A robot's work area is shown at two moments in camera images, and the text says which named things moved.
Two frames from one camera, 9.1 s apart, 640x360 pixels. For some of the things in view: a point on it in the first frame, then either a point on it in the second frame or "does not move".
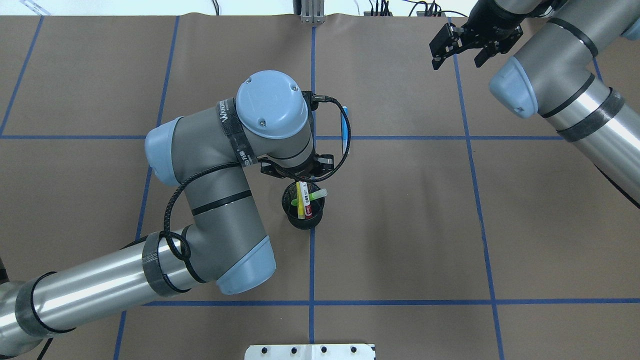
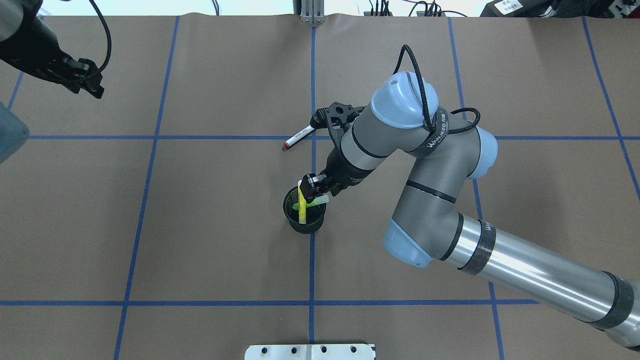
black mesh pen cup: x=317 y=205 does not move
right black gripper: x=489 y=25 to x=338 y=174
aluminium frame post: x=312 y=11 does not move
